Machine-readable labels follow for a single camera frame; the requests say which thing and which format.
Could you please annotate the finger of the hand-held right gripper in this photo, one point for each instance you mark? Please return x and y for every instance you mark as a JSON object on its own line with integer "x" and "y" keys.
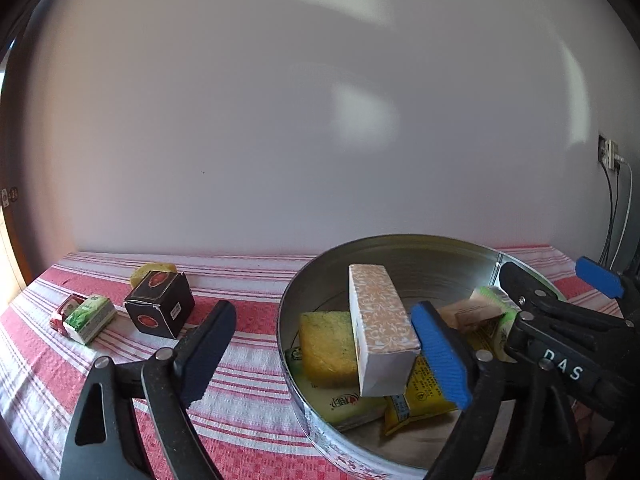
{"x": 600, "y": 275}
{"x": 527, "y": 290}

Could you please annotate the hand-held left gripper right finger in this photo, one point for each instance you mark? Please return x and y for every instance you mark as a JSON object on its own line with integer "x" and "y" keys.
{"x": 440, "y": 355}

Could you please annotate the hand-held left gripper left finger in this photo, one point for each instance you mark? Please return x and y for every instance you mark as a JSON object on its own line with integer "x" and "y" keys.
{"x": 205, "y": 355}

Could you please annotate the bright green pack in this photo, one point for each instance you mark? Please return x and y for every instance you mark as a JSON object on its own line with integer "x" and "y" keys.
{"x": 495, "y": 297}

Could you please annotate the beige paper packet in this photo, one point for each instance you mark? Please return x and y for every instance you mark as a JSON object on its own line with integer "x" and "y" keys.
{"x": 470, "y": 315}

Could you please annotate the black box red emblem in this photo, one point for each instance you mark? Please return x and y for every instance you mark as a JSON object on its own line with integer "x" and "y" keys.
{"x": 155, "y": 305}

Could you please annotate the white patterned carton box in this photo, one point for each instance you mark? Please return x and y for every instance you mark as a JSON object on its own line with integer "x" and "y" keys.
{"x": 380, "y": 310}

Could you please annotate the yellow sponge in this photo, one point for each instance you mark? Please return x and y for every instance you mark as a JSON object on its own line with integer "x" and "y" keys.
{"x": 327, "y": 350}
{"x": 145, "y": 274}

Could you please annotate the green tissue pack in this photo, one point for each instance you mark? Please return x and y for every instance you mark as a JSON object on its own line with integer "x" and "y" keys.
{"x": 92, "y": 315}
{"x": 345, "y": 405}

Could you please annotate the round blue cookie tin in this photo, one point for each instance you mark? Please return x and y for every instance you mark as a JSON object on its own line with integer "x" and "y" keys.
{"x": 400, "y": 255}

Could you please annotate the red foil packet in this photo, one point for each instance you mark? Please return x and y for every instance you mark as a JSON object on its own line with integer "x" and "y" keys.
{"x": 62, "y": 312}

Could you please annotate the red white striped tablecloth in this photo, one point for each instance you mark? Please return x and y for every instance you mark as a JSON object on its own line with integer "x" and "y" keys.
{"x": 250, "y": 370}

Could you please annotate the light wooden door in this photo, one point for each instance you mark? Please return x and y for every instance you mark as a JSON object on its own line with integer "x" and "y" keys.
{"x": 7, "y": 260}

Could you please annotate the metal door latch plate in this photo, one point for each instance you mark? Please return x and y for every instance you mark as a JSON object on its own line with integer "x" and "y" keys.
{"x": 7, "y": 197}

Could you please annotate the white wall socket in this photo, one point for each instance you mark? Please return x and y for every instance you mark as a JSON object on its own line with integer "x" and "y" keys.
{"x": 607, "y": 150}

